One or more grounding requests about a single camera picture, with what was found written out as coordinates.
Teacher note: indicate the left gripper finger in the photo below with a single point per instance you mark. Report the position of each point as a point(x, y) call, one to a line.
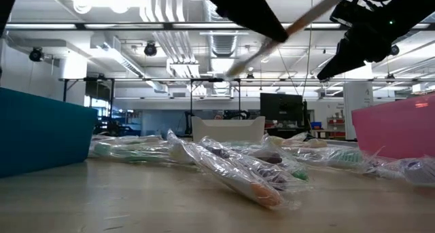
point(248, 12)

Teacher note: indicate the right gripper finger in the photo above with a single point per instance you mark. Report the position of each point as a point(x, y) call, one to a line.
point(343, 61)

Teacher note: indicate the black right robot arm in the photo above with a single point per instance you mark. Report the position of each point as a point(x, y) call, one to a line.
point(418, 5)

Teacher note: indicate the small black robot arm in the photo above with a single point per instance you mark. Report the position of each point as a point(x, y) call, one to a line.
point(189, 122)

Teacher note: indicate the white square column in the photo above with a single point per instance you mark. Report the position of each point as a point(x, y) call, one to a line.
point(357, 110)

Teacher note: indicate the red storage shelf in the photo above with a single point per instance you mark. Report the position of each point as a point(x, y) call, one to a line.
point(336, 127)

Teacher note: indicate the blue crate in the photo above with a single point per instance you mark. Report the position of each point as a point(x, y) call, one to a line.
point(316, 125)

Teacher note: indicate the pink plastic bin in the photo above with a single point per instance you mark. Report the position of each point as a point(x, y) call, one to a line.
point(397, 131)

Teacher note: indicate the white plastic bin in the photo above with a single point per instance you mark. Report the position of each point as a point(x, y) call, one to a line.
point(227, 129)

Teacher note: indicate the teal plastic bin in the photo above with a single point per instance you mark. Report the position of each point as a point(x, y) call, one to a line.
point(40, 134)

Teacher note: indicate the black hanging camera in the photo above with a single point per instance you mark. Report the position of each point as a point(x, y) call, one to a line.
point(35, 54)
point(395, 50)
point(150, 49)

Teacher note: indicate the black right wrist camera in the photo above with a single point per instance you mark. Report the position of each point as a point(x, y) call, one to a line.
point(345, 14)

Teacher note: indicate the silver ventilation duct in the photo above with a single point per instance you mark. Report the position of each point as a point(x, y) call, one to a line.
point(224, 48)

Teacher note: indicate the black workstation frame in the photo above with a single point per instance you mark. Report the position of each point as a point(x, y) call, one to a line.
point(215, 79)

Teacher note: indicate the black frame bar with lights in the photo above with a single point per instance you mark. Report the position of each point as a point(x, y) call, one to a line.
point(168, 26)

